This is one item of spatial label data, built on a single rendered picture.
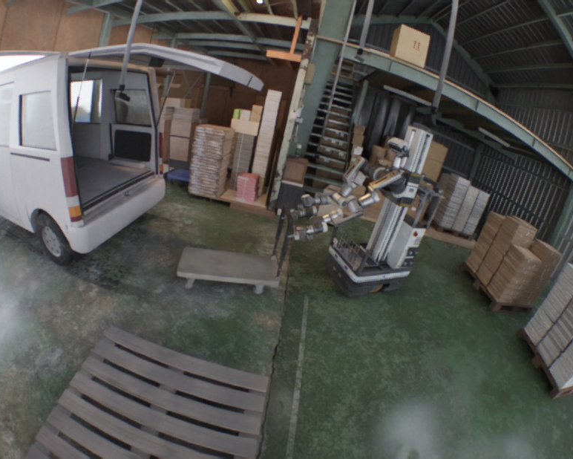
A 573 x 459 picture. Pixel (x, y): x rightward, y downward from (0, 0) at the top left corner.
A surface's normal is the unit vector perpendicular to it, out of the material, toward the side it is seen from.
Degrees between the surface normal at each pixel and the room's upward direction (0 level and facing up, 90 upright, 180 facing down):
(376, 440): 0
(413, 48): 90
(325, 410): 0
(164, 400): 0
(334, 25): 90
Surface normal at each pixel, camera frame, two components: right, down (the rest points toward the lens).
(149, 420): 0.22, -0.87
